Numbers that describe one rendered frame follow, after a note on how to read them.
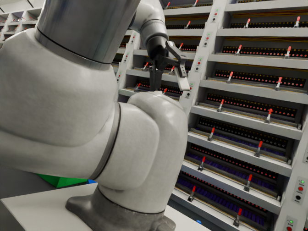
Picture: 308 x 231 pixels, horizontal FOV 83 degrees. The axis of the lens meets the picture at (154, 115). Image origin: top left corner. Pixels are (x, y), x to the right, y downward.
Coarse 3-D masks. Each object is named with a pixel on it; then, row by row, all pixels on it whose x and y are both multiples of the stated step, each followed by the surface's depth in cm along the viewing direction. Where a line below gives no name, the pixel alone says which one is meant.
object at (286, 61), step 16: (224, 48) 135; (240, 48) 115; (256, 48) 123; (272, 48) 118; (288, 48) 102; (240, 64) 123; (256, 64) 107; (272, 64) 103; (288, 64) 99; (304, 64) 95
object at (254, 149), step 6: (198, 132) 120; (204, 132) 118; (216, 138) 114; (222, 138) 111; (234, 144) 108; (240, 144) 106; (252, 150) 103; (264, 150) 100; (270, 156) 98; (276, 156) 96; (282, 156) 95
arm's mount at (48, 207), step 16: (48, 192) 37; (64, 192) 40; (80, 192) 42; (0, 208) 30; (16, 208) 30; (32, 208) 31; (48, 208) 32; (64, 208) 34; (0, 224) 29; (16, 224) 27; (32, 224) 27; (48, 224) 29; (64, 224) 30; (80, 224) 31; (176, 224) 43; (192, 224) 46
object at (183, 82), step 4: (176, 68) 48; (176, 72) 48; (176, 76) 48; (180, 80) 47; (184, 80) 48; (180, 84) 47; (184, 84) 47; (188, 84) 48; (180, 88) 47; (184, 88) 47; (188, 88) 47
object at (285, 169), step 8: (208, 128) 128; (192, 136) 115; (200, 136) 117; (240, 136) 116; (200, 144) 112; (208, 144) 109; (216, 144) 106; (224, 144) 108; (264, 144) 109; (224, 152) 104; (232, 152) 102; (240, 152) 99; (248, 152) 101; (248, 160) 97; (256, 160) 95; (264, 160) 93; (272, 160) 94; (280, 160) 95; (288, 160) 91; (264, 168) 93; (272, 168) 91; (280, 168) 89; (288, 168) 87; (288, 176) 88
